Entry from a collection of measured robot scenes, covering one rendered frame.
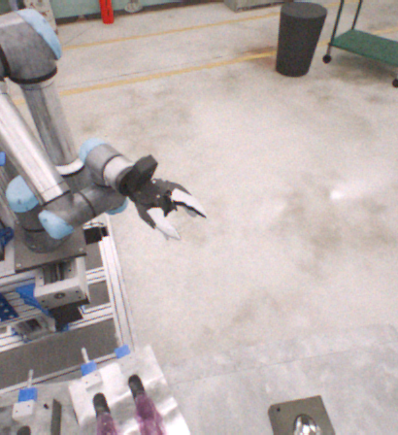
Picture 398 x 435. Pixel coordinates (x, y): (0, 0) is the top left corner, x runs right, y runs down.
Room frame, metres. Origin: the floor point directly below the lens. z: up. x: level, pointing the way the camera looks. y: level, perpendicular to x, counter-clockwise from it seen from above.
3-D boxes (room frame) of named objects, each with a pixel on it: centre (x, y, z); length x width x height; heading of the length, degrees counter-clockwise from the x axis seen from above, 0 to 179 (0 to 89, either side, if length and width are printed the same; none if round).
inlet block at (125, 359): (0.45, 0.24, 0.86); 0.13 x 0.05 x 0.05; 28
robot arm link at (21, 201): (0.77, 0.50, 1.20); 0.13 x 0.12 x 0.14; 134
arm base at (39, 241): (0.77, 0.51, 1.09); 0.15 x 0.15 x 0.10
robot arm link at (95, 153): (0.67, 0.23, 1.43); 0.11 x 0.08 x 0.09; 44
